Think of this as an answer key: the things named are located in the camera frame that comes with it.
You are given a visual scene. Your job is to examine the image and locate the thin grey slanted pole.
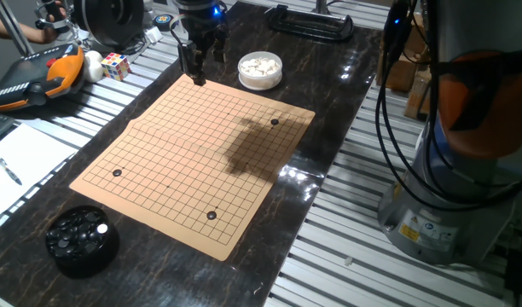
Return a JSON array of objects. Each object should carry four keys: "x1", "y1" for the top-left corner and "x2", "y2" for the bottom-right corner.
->
[{"x1": 0, "y1": 0, "x2": 35, "y2": 56}]

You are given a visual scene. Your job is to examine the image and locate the black filament spool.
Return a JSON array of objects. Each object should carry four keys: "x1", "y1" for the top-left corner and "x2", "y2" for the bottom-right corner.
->
[{"x1": 71, "y1": 0, "x2": 146, "y2": 49}]

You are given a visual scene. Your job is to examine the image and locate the white round stone bowl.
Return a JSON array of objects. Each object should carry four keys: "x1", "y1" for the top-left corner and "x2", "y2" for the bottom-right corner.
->
[{"x1": 237, "y1": 50, "x2": 284, "y2": 91}]

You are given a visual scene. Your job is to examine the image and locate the white egg shaped object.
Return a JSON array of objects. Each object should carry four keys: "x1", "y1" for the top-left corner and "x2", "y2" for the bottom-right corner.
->
[{"x1": 82, "y1": 49, "x2": 105, "y2": 84}]

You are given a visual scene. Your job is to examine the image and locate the dark marble slab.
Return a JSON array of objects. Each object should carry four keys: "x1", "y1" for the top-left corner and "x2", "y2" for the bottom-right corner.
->
[{"x1": 0, "y1": 0, "x2": 384, "y2": 307}]

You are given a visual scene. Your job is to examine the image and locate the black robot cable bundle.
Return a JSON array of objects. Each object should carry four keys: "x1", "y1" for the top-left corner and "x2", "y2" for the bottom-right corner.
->
[{"x1": 374, "y1": 0, "x2": 522, "y2": 214}]

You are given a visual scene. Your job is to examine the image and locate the orange black teach pendant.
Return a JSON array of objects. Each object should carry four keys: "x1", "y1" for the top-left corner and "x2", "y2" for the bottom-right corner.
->
[{"x1": 0, "y1": 42, "x2": 86, "y2": 114}]

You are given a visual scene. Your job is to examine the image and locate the white go stones pile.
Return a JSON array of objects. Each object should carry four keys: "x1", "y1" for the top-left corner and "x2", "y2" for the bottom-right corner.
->
[{"x1": 240, "y1": 57, "x2": 281, "y2": 78}]

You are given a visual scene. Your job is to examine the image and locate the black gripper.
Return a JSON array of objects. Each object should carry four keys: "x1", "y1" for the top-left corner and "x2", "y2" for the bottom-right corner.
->
[{"x1": 177, "y1": 4, "x2": 230, "y2": 88}]

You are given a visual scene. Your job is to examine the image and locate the black round stone bowl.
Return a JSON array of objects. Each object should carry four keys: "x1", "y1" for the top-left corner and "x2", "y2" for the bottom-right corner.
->
[{"x1": 44, "y1": 205, "x2": 120, "y2": 281}]

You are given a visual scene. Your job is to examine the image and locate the black go stones pile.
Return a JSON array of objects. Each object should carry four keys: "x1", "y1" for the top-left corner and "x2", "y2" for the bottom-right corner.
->
[{"x1": 46, "y1": 211, "x2": 111, "y2": 259}]

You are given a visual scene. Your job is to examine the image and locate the silver wrist sensor ring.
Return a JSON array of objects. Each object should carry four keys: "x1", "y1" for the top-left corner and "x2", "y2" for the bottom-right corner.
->
[{"x1": 174, "y1": 0, "x2": 220, "y2": 10}]

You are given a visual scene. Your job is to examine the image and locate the tan go board mat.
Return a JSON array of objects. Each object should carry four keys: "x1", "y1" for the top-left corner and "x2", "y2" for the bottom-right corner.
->
[{"x1": 68, "y1": 72, "x2": 316, "y2": 262}]

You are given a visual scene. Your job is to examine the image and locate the aluminium frame post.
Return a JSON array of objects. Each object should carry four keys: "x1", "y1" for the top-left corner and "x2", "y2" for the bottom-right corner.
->
[{"x1": 310, "y1": 0, "x2": 335, "y2": 14}]

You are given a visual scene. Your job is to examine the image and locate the black handheld controller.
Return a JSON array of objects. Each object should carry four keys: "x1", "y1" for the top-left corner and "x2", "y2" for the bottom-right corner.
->
[{"x1": 33, "y1": 0, "x2": 71, "y2": 34}]

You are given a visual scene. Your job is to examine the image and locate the black blue round puck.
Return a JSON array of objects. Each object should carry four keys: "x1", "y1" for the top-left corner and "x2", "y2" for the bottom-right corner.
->
[{"x1": 152, "y1": 13, "x2": 175, "y2": 33}]

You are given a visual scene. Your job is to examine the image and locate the dark ballpoint pen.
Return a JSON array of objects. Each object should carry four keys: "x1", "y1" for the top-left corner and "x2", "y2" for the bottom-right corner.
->
[{"x1": 0, "y1": 154, "x2": 23, "y2": 187}]

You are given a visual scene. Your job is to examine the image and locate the rubiks cube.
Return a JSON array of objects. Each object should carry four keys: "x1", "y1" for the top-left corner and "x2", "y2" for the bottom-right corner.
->
[{"x1": 100, "y1": 51, "x2": 132, "y2": 82}]

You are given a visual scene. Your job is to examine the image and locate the white paper sheet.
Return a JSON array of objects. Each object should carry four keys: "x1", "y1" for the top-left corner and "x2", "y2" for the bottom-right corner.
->
[{"x1": 0, "y1": 122, "x2": 78, "y2": 223}]

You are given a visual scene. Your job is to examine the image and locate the bare person hand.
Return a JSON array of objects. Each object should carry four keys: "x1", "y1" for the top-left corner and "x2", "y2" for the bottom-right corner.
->
[{"x1": 39, "y1": 12, "x2": 69, "y2": 44}]

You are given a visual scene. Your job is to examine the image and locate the long cardboard box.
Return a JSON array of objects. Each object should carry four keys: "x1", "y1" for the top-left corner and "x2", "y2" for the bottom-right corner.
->
[{"x1": 403, "y1": 63, "x2": 432, "y2": 121}]

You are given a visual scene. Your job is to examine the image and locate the bare person forearm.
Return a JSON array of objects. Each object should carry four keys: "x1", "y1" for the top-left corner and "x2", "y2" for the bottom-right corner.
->
[{"x1": 0, "y1": 10, "x2": 44, "y2": 44}]

